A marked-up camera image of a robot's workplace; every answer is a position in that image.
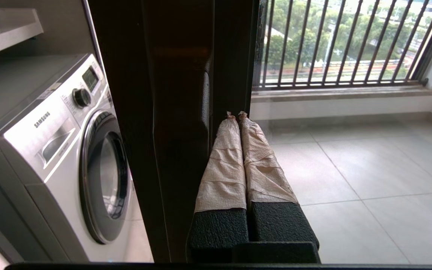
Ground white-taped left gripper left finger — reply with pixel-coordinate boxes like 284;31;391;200
185;111;249;264

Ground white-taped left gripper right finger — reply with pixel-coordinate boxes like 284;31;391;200
237;110;320;243

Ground dark framed sliding glass door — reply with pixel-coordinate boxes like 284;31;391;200
88;0;432;265

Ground grey stone window sill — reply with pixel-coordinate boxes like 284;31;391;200
251;85;432;103

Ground long black balcony railing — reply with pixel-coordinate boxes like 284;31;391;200
253;0;432;91

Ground white front-load washing machine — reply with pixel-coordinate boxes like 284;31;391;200
0;52;153;263

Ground white wall shelf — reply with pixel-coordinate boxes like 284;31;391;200
0;8;44;62

